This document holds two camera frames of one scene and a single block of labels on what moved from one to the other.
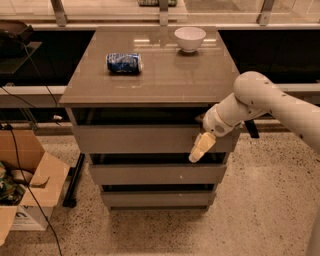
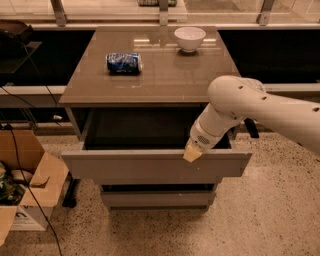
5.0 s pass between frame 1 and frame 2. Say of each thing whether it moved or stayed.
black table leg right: stayed
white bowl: stayed
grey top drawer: moved
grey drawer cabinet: stayed
